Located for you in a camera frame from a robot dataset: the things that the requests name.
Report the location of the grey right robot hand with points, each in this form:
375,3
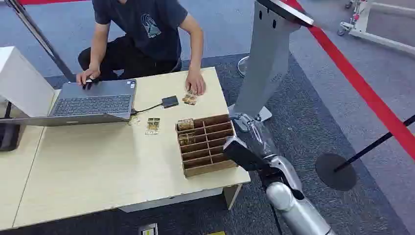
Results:
259,136

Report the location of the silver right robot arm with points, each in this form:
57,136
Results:
293,204

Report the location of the wooden divided card box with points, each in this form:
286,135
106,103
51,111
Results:
207,146

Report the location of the pale desk leg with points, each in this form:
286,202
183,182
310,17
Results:
232,196

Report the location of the round chrome base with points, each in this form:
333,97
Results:
242,66

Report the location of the card standing in box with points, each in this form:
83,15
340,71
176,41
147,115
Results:
185,124
187,139

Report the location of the grey kiosk stand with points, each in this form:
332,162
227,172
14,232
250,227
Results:
269,61

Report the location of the small stack of cards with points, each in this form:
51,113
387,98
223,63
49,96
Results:
189,99

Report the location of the person's left hand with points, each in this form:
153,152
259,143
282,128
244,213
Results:
195,83

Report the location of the person's hand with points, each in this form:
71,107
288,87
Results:
195,83
87,76

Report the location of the black stanchion base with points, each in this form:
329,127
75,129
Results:
335,172

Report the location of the black adapter box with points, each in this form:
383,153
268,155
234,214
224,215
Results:
170,101

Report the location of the gold printed card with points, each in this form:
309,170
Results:
152,126

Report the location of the red barrier tape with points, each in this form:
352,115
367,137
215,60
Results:
356,81

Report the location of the black stanchion pole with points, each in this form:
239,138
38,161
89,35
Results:
376,142

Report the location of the clear plastic card sleeve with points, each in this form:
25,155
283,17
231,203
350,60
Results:
134,120

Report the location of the floor socket plate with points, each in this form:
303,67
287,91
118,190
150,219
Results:
148,229

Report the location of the person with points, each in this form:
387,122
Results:
146,35

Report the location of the grey laptop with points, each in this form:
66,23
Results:
94,103

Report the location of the person's right hand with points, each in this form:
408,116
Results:
87,76

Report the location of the dark slanted pole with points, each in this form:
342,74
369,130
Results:
42,39

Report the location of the white box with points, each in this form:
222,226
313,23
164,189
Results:
22,81

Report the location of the red tape strip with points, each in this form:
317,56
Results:
48,1

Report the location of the black object beside desk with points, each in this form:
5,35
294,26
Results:
8,134

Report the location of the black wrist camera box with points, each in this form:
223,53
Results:
243,155

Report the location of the white wheeled frame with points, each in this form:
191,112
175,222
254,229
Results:
373,30

